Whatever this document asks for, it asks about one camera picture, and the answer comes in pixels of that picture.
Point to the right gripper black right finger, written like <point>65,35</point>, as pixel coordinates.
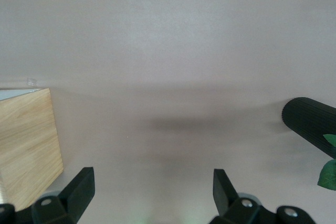
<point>223,195</point>

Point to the artificial rose with green leaves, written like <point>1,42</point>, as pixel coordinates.
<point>328,175</point>

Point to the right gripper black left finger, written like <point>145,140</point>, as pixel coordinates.
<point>78,195</point>

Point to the black ribbed vase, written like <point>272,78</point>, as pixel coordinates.
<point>307,119</point>

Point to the wooden drawer cabinet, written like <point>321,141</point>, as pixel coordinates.
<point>29,142</point>

